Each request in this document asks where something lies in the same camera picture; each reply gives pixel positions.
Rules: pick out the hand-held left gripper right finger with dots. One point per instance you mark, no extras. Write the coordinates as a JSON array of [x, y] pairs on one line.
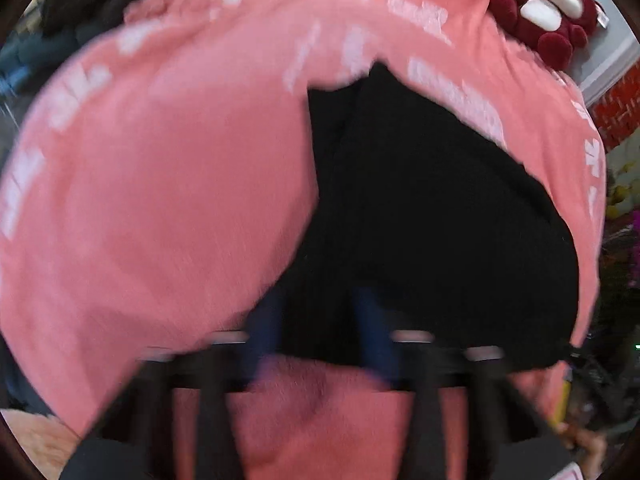
[[371, 327]]

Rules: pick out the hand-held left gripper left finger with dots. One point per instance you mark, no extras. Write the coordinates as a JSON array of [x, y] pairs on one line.
[[267, 322]]

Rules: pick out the black ribbed knit garment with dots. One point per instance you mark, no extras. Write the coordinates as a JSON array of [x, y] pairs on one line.
[[425, 210]]

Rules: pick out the pink printed blanket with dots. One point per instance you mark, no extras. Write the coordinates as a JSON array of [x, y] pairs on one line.
[[165, 185]]

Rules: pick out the peach fluffy rug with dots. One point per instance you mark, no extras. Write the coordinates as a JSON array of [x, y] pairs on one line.
[[30, 447]]

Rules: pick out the dark red plush monkey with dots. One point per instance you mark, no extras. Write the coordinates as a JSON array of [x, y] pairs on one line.
[[547, 15]]

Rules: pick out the dark cloth pile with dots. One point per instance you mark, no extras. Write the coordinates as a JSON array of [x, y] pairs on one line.
[[75, 5]]

